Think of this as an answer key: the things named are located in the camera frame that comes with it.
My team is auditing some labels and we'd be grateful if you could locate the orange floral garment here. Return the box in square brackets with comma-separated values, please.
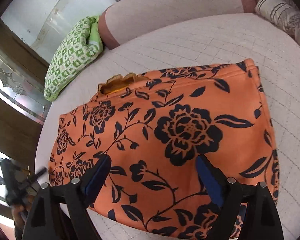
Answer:
[49, 59, 280, 239]

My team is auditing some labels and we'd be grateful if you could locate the quilted pink bed mattress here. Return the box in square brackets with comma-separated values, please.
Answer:
[35, 14, 300, 239]

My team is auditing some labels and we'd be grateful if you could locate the green patterned pillow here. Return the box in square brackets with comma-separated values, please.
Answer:
[44, 16, 103, 102]

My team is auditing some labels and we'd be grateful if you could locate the pink bolster cushion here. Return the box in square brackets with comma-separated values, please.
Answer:
[98, 0, 256, 49]

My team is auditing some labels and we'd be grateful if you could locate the person's left hand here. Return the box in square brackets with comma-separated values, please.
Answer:
[11, 195, 34, 229]

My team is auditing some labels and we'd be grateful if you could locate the striped beige pillow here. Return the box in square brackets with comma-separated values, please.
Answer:
[255, 0, 300, 46]

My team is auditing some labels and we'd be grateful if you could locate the wooden glass cabinet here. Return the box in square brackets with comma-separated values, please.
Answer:
[0, 17, 52, 221]

